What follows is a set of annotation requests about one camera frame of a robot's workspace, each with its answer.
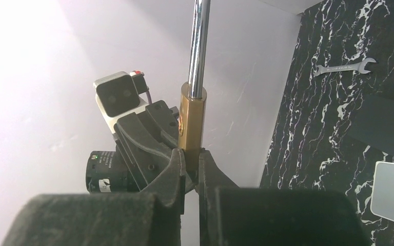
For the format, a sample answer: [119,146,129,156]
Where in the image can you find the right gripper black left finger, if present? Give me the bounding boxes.
[3,149,185,245]

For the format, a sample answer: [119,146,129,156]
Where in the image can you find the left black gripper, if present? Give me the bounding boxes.
[114,100,179,191]

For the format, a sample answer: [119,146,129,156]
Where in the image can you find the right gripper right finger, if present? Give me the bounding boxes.
[198,149,370,245]

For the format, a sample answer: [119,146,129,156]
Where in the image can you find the large brass padlock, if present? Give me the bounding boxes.
[178,0,211,173]

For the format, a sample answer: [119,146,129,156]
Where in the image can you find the black square plate left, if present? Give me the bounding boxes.
[347,95,394,157]

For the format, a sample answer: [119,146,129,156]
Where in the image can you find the silver open-end wrench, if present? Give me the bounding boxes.
[313,57,377,77]

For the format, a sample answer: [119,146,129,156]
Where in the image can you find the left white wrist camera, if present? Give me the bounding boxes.
[93,70,152,141]

